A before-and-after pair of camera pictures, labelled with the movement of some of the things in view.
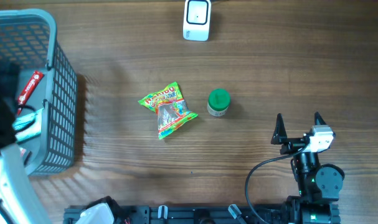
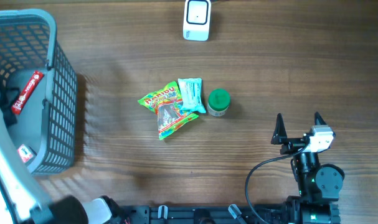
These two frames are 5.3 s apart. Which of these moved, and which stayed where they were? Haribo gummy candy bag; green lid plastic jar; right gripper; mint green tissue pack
Moved: mint green tissue pack
Stayed: green lid plastic jar; right gripper; Haribo gummy candy bag
